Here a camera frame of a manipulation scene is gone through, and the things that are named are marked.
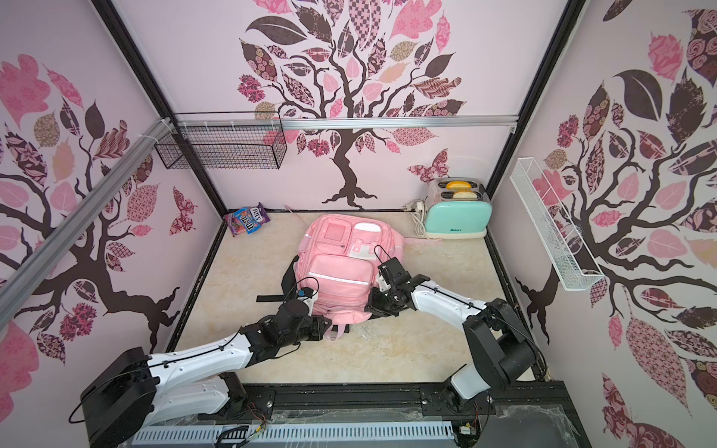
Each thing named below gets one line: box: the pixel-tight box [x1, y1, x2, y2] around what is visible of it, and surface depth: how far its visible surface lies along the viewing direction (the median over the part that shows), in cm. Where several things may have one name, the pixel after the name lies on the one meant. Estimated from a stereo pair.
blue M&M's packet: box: [232, 207, 263, 235], surface depth 116 cm
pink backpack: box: [295, 212, 443, 341], surface depth 99 cm
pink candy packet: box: [224, 212, 247, 238], surface depth 116 cm
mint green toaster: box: [424, 176, 493, 240], surface depth 106 cm
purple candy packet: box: [249, 201, 271, 225], surface depth 120 cm
